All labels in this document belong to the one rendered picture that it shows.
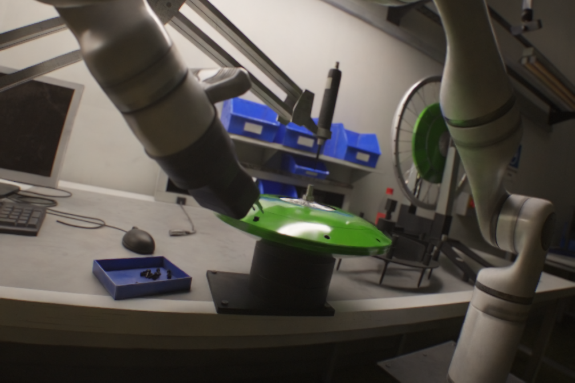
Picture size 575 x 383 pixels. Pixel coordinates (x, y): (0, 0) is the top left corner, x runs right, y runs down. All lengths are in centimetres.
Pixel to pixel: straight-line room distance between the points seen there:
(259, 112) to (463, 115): 115
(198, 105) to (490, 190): 41
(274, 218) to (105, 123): 105
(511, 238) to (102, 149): 133
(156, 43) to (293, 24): 138
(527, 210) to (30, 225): 86
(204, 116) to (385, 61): 165
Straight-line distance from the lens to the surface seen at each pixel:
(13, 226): 74
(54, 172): 97
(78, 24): 29
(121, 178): 140
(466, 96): 38
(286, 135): 128
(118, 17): 28
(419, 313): 75
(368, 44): 182
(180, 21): 61
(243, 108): 143
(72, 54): 55
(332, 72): 86
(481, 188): 49
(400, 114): 111
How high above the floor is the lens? 115
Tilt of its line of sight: level
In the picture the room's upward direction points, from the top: 12 degrees clockwise
